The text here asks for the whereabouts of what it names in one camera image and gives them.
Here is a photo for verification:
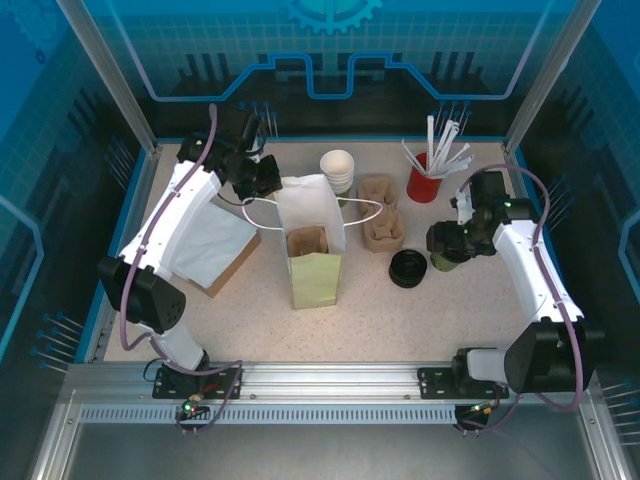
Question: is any green paper coffee cup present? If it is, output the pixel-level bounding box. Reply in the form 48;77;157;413
428;249;473;274

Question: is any white paper napkin stack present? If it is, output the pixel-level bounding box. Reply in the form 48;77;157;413
171;199;259;290

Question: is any brown pulp cup carrier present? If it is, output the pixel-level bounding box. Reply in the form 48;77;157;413
286;225;330;259

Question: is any floral green paper bag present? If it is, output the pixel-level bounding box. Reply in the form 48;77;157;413
241;173;387;311

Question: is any stack of black lids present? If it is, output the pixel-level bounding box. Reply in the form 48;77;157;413
388;247;430;290

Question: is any red straw holder cup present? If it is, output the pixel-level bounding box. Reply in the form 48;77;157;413
405;151;444;204

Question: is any stack of pulp cup carriers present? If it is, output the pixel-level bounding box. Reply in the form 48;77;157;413
356;174;406;253

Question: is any white wrapped straw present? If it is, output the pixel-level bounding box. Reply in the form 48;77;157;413
433;118;454;169
442;155;476;177
435;121;463;170
402;138;429;176
439;142;473;172

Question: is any stack of paper cups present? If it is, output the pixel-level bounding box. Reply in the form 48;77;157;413
319;149;357;209

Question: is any small lit circuit board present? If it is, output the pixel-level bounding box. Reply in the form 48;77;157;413
180;394;210;420
467;399;501;419

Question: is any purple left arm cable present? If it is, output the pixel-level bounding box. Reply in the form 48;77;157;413
119;102;246;436

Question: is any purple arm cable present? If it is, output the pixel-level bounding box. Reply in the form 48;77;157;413
119;102;246;436
457;164;588;414

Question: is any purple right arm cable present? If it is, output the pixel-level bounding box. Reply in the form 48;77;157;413
457;164;588;414

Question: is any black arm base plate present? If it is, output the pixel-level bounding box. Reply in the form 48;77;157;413
152;363;245;401
418;366;516;401

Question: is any aluminium frame post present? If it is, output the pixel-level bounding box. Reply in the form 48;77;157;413
503;0;601;147
54;0;162;154

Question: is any aluminium mounting rail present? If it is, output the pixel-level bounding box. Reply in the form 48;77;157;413
62;360;599;404

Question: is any slotted grey cable duct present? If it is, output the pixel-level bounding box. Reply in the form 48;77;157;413
78;403;460;427

